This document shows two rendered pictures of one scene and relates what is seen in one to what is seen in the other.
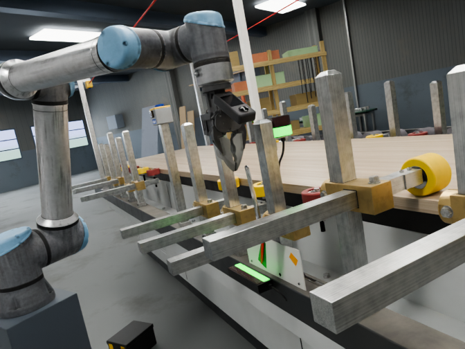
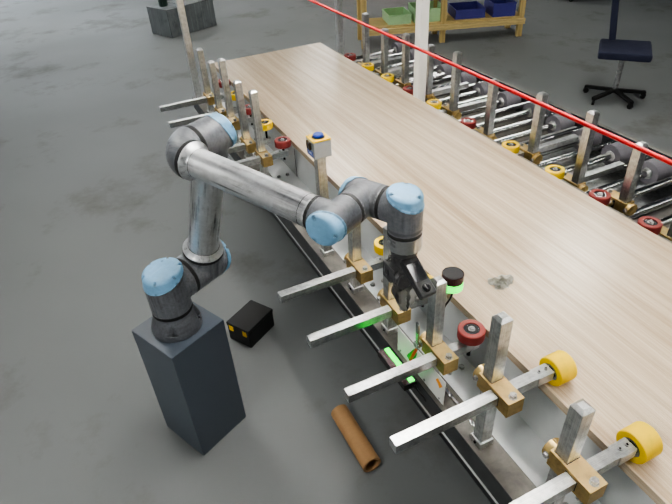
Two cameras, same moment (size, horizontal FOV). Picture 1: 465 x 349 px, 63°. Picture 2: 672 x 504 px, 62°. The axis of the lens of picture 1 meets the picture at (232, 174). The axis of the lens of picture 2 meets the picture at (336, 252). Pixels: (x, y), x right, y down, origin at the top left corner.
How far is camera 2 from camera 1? 0.97 m
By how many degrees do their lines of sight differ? 28
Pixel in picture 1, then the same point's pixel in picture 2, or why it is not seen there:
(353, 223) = not seen: hidden behind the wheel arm
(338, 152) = (494, 367)
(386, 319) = (495, 455)
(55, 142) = (213, 195)
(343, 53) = not seen: outside the picture
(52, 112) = not seen: hidden behind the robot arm
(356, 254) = (487, 418)
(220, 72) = (412, 249)
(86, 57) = (289, 215)
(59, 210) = (208, 248)
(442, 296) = (543, 429)
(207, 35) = (408, 221)
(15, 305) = (172, 332)
